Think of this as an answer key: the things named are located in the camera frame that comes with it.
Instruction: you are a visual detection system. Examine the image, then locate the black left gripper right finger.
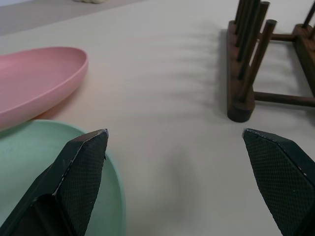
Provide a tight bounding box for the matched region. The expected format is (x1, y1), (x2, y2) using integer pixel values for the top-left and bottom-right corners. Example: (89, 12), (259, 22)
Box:
(242, 127), (315, 236)

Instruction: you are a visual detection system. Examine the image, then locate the green plastic plate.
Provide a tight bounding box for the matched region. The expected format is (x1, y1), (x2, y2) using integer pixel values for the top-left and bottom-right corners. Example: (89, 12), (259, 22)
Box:
(0, 119), (126, 236)

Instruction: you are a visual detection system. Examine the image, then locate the pink plastic plate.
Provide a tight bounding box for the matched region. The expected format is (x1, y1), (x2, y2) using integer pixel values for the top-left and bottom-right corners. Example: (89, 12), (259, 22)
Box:
(0, 46), (89, 130)

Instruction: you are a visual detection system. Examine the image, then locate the brown wooden dish rack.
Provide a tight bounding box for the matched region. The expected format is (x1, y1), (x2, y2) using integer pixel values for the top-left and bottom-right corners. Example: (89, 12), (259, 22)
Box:
(226, 0), (315, 123)

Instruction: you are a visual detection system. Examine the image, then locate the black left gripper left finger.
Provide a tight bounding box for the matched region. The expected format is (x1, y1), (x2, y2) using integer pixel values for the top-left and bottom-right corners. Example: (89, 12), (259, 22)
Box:
(0, 128), (109, 236)

